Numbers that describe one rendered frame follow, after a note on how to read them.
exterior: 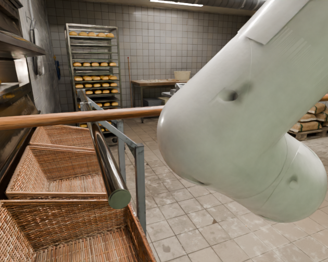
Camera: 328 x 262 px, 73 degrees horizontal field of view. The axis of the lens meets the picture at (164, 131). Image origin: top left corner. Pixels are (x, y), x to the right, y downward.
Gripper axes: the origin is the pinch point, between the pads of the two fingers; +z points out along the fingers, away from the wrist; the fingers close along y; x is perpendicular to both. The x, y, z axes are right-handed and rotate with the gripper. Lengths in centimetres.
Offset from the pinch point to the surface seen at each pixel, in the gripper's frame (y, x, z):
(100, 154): 1.1, -19.8, -14.6
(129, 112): -1.4, -9.0, 6.7
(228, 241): 119, 75, 57
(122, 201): 2.7, -18.9, -27.8
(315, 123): 93, 375, 199
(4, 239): 41, -50, 23
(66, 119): -1.3, -25.2, 6.5
